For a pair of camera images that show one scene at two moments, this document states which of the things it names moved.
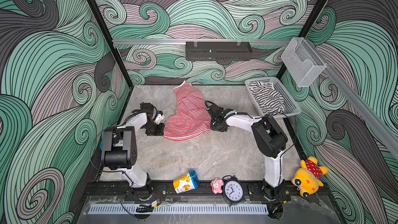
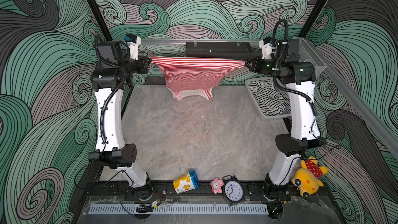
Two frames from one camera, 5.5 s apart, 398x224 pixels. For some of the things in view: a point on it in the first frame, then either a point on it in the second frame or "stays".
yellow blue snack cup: [187, 182] stays
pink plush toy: [216, 185] stays
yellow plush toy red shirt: [307, 179] stays
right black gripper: [222, 129] -> [259, 67]
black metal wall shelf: [224, 52] stays
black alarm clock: [233, 190] stays
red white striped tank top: [192, 116] -> [192, 77]
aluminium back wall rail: [202, 41] stays
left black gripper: [158, 132] -> [142, 62]
